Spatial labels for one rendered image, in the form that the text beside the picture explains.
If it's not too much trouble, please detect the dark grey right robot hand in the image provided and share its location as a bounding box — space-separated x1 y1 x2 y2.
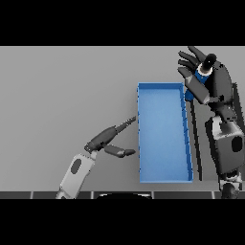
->
176 46 239 124

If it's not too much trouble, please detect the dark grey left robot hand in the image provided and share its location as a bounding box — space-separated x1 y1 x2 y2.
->
83 116 138 159

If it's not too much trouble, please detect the blue pipe with dark end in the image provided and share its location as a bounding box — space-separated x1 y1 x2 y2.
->
184 53 218 102

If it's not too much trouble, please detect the blue bin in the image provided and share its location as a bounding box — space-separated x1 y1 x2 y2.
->
136 81 195 185

